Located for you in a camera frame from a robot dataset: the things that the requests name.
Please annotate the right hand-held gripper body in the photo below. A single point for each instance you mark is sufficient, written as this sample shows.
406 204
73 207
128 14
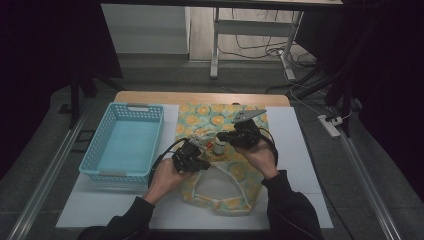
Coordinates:
246 133

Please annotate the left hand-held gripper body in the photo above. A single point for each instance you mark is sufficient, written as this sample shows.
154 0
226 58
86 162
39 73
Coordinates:
186 156

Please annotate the small white capped bottle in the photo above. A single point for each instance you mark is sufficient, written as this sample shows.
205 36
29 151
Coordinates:
219 147

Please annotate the orange flower print cloth bag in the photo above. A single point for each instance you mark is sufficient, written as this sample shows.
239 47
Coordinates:
233 173

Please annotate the light blue plastic basket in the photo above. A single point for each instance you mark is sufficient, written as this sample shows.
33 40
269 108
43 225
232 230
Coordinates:
123 146

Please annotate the person's left hand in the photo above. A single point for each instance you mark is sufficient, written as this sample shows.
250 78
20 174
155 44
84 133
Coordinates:
166 181

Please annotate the person's right hand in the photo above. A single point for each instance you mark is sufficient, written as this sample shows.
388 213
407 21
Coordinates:
261 163

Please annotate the white table mat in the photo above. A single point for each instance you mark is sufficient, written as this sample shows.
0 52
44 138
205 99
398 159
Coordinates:
293 150

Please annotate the white power strip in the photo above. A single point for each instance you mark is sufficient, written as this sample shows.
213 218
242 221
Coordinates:
328 126

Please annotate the white-legged desk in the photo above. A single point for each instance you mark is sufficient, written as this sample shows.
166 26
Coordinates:
253 27

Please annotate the black metal stand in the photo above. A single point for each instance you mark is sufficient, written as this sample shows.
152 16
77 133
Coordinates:
75 96
345 83

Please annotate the white cabinet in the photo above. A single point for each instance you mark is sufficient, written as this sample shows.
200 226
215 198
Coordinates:
145 28

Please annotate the aluminium rail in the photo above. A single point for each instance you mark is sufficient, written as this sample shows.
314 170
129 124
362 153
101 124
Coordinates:
368 186
46 173

